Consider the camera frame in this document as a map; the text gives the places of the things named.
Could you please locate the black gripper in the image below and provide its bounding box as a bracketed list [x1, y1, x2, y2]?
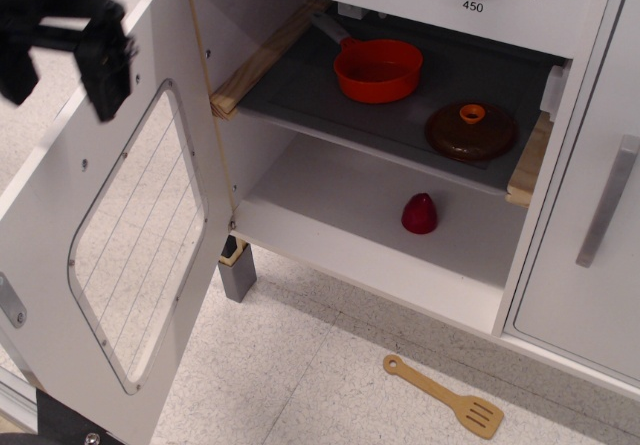
[1, 0, 137, 122]

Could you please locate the white oven door with window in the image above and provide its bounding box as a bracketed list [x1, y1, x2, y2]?
[1, 0, 231, 444]

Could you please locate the grey oven tray shelf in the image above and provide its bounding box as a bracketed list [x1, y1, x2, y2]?
[240, 15, 563, 192]

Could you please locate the grey cabinet leg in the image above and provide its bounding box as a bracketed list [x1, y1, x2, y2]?
[218, 244, 257, 303]

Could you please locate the orange toy saucepan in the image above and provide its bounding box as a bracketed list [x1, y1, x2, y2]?
[311, 12, 424, 104]

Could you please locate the red toy strawberry half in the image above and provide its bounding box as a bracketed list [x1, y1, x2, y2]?
[401, 193, 438, 235]

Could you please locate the white toy kitchen cabinet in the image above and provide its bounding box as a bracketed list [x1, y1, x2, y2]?
[191, 0, 639, 398]

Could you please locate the brown pot lid orange knob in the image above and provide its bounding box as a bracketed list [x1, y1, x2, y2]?
[425, 102, 518, 162]

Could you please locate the wooden slotted spatula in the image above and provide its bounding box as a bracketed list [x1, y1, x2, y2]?
[383, 354, 504, 440]

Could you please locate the white right cabinet door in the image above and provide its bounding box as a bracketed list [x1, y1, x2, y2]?
[507, 0, 639, 386]

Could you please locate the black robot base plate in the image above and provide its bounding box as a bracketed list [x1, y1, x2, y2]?
[36, 389, 123, 445]

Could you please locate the black base cable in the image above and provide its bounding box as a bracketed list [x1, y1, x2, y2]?
[0, 429, 39, 445]

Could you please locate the silver cabinet door handle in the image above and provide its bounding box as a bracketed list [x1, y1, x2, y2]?
[576, 135, 639, 268]

